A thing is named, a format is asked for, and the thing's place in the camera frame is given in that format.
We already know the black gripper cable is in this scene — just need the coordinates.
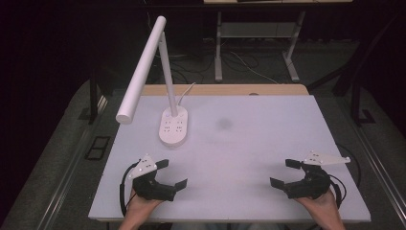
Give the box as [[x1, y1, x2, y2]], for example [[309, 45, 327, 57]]
[[327, 173, 348, 210], [119, 160, 142, 218]]

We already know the wooden table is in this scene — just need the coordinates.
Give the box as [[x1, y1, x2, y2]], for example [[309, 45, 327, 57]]
[[88, 83, 372, 224]]

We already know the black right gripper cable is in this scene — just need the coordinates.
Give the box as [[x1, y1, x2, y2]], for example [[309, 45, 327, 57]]
[[327, 173, 348, 210]]

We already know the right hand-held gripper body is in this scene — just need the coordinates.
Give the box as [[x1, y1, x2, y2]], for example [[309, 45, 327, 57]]
[[282, 150, 351, 200]]

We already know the person's right hand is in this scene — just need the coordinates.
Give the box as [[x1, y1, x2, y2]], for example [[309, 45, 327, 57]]
[[294, 190, 342, 222]]

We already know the white floor cable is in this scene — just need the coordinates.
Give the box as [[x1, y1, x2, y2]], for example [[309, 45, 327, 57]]
[[229, 51, 280, 85]]

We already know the metal floor rail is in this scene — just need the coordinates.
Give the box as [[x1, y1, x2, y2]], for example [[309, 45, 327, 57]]
[[350, 123, 406, 221], [33, 95, 109, 230]]

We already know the white desk lamp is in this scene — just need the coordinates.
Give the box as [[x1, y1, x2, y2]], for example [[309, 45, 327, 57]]
[[115, 15, 190, 149]]

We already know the black floor frame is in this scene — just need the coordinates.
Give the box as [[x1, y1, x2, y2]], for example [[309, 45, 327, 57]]
[[83, 135, 112, 161]]

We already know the black metal stand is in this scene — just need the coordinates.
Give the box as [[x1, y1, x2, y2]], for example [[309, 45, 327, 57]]
[[306, 12, 401, 127], [78, 65, 114, 126]]

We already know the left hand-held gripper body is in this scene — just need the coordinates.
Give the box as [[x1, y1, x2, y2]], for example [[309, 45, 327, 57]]
[[127, 153, 177, 202]]

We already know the white table cover sheet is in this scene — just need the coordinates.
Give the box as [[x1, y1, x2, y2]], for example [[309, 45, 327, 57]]
[[88, 94, 372, 223]]

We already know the thin black cable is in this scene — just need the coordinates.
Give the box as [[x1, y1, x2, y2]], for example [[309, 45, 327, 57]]
[[337, 144, 363, 190]]

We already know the person's left hand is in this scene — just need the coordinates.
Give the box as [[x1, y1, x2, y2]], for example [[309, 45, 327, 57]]
[[125, 189, 165, 222]]

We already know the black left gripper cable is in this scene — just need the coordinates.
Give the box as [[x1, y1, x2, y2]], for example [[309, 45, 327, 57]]
[[119, 160, 142, 218]]

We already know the white lamp cable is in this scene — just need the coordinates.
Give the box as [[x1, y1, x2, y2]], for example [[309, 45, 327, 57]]
[[176, 81, 197, 107]]

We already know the grey metal desk frame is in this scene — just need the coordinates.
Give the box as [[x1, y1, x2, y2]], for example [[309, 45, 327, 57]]
[[214, 11, 307, 83]]

